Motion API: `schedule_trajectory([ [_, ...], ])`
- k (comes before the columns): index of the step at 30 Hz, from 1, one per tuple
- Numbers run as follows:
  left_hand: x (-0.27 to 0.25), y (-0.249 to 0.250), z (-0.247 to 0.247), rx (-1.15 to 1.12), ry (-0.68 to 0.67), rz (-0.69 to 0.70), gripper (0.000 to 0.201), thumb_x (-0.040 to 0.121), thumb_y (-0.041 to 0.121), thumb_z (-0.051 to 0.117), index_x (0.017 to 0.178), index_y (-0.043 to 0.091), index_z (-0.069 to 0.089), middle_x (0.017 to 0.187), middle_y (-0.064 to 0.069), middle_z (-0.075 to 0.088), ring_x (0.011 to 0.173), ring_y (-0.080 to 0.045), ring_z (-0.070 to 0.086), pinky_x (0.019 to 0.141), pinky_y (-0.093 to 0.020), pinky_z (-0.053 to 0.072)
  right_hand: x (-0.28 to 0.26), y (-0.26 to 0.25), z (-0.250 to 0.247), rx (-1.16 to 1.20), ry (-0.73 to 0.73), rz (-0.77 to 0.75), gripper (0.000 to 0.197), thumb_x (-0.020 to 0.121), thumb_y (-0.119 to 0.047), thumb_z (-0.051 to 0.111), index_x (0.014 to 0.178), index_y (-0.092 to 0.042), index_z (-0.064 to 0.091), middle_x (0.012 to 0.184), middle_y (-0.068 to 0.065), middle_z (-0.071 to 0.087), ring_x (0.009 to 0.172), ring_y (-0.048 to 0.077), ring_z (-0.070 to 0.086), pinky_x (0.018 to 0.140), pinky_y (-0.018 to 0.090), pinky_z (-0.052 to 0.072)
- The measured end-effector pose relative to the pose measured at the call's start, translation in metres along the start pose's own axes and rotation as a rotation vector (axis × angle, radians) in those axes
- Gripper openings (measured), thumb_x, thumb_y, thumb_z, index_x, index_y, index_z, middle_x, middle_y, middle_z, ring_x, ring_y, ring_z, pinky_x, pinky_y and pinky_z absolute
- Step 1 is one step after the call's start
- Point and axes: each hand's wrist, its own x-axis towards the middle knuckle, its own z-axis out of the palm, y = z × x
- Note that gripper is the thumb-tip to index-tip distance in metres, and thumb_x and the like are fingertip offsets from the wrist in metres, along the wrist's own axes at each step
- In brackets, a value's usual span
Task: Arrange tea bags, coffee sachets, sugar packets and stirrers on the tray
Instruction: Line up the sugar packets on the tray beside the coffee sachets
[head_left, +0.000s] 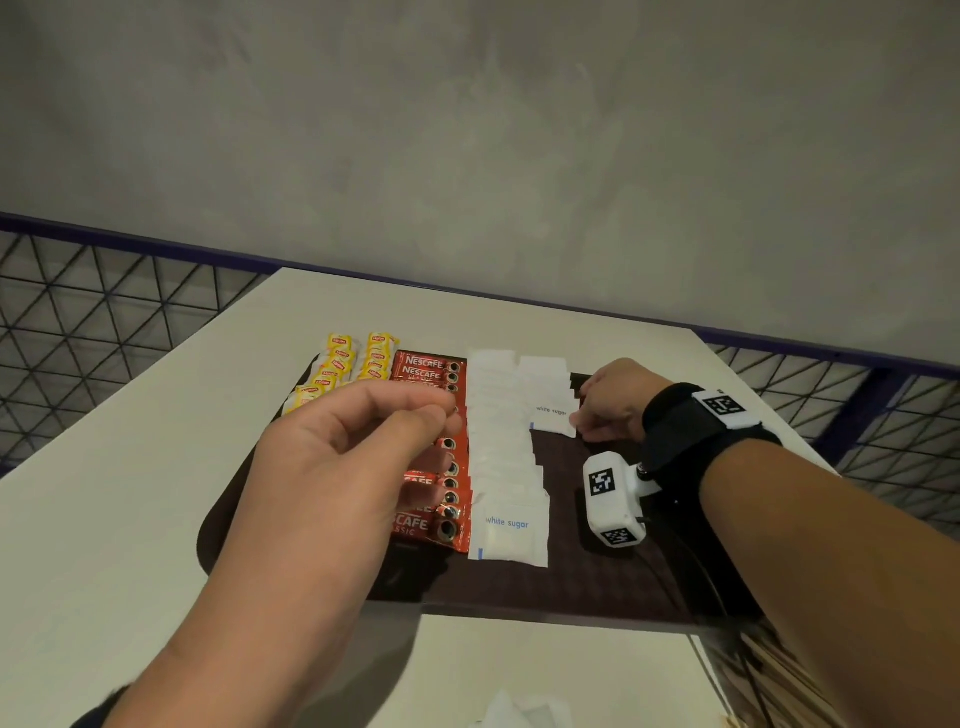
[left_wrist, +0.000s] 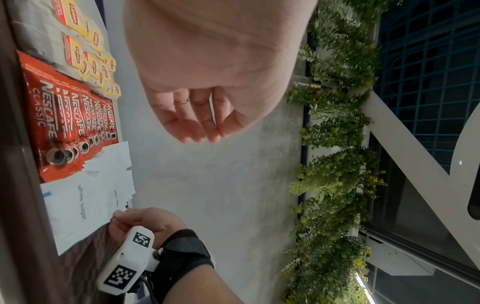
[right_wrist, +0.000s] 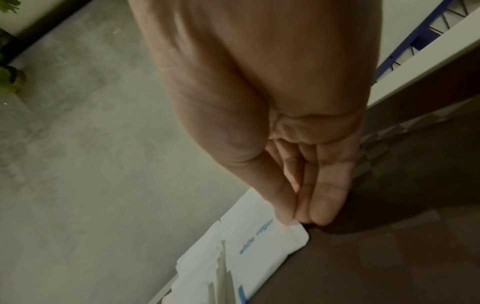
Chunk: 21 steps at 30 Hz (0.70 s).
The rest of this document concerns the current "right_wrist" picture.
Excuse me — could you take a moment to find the person's right hand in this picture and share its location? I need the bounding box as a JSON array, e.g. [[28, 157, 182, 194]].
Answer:
[[127, 0, 383, 225]]

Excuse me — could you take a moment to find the white sugar packet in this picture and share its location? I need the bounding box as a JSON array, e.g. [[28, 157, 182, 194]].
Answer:
[[218, 188, 281, 229], [221, 219, 311, 304]]

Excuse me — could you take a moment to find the brown plastic tray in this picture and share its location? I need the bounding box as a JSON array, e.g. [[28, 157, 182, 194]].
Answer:
[[247, 55, 480, 304]]

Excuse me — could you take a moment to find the green plant wall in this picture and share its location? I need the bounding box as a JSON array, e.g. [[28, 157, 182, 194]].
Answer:
[[0, 0, 27, 96]]

